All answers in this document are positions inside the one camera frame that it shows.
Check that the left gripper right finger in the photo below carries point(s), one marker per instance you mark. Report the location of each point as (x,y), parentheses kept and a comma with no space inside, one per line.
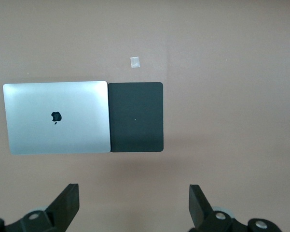
(200,210)

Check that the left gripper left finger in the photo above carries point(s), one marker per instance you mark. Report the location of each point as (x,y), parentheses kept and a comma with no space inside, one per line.
(65,207)

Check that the black mouse pad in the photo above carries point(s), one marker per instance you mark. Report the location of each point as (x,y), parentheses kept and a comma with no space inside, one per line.
(135,108)

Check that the silver Apple laptop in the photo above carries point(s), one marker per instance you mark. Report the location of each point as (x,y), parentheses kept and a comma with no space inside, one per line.
(74,108)

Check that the small clear tape piece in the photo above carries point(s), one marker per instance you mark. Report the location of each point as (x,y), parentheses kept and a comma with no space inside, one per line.
(134,62)

